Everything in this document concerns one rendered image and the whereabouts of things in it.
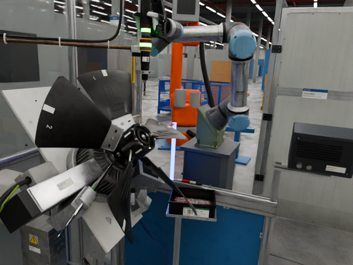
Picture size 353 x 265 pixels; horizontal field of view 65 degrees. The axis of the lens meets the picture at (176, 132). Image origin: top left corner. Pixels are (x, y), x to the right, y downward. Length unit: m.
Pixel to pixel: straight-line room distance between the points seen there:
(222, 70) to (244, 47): 7.75
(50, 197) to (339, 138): 1.09
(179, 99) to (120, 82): 3.63
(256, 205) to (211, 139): 0.47
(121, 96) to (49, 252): 0.67
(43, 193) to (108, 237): 0.34
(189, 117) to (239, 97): 3.49
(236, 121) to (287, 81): 1.33
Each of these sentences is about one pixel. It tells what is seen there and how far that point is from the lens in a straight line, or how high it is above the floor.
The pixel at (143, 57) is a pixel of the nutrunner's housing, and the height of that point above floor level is 1.50.
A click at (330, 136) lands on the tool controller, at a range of 1.31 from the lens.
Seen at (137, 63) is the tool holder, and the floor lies 1.48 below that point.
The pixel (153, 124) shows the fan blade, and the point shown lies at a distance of 1.32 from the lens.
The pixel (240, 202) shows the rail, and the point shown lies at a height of 0.83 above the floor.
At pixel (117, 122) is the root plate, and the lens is 1.10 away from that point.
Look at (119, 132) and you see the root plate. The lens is 1.01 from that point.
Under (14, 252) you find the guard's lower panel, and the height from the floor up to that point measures 0.48.
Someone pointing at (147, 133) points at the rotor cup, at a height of 1.22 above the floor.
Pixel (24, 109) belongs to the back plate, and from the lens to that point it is 1.17.
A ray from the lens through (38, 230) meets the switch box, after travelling 1.26.
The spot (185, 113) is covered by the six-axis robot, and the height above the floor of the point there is 0.62.
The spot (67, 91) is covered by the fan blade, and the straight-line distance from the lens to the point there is 0.91.
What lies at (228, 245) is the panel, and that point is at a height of 0.55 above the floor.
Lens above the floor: 1.49
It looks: 14 degrees down
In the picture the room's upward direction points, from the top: 3 degrees clockwise
